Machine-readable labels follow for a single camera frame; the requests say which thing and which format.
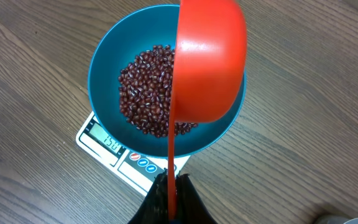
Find white digital kitchen scale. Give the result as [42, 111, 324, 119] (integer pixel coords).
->
[75, 111, 191, 197]

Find red beans in bowl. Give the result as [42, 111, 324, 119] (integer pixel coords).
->
[117, 44, 199, 139]

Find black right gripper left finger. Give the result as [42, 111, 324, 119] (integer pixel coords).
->
[128, 172, 168, 224]

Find blue metal bowl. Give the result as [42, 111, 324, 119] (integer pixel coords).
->
[88, 4, 247, 158]

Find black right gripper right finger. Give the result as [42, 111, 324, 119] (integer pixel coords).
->
[175, 174, 217, 224]

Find red measuring scoop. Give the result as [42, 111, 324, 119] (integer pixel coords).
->
[167, 0, 247, 220]

